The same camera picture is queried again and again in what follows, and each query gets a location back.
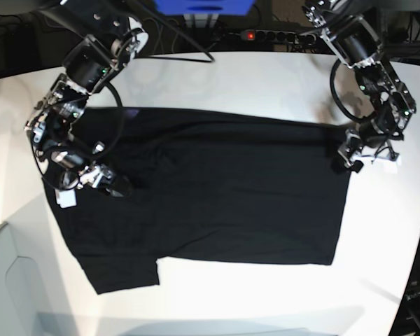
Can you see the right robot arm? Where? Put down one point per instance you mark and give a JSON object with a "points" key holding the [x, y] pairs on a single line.
{"points": [[111, 35]]}

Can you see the blue plastic bin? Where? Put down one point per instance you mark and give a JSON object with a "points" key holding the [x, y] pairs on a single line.
{"points": [[221, 7]]}

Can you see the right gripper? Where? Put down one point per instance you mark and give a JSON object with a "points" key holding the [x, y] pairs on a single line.
{"points": [[96, 176]]}

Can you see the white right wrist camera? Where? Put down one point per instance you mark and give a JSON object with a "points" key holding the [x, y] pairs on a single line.
{"points": [[66, 198]]}

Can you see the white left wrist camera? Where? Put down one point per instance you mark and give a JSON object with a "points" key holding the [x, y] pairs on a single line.
{"points": [[389, 164]]}

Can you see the black T-shirt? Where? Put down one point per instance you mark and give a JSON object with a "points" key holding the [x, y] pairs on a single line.
{"points": [[207, 186]]}

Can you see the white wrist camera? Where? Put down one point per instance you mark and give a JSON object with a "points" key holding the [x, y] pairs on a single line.
{"points": [[389, 164], [66, 198]]}

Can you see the black power strip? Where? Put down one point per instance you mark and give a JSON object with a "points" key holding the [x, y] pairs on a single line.
{"points": [[267, 36]]}

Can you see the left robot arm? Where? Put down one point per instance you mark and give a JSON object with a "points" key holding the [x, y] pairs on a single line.
{"points": [[356, 44]]}

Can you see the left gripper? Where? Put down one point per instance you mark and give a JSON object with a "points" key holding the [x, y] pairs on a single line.
{"points": [[354, 152]]}

